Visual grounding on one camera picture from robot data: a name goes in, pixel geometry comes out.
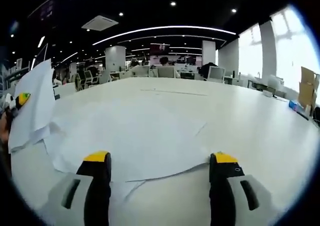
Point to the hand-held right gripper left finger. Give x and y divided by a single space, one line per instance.
100 186

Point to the round ceiling spotlights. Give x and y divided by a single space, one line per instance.
173 3

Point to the curved ceiling light strip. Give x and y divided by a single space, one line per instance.
162 27

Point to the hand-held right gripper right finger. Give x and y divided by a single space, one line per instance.
220 186

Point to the ceiling air conditioner vent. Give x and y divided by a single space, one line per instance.
100 23

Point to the large hanging display screen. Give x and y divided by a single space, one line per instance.
46 9

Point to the pile of white printing papers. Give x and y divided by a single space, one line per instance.
137 141

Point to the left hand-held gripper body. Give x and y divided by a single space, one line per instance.
8 108

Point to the white table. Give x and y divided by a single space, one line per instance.
237 116

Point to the blue packet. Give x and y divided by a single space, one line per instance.
297 107

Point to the small hanging display screen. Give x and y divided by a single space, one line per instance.
160 48

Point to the white pillar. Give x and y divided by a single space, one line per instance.
208 52
115 58

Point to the person's left hand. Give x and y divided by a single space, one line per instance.
5 131

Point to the brown cardboard box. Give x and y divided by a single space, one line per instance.
307 91

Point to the narrow window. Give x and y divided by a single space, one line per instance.
250 56

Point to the large window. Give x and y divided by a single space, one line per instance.
290 61

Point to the white office chair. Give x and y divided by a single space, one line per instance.
165 72
216 73

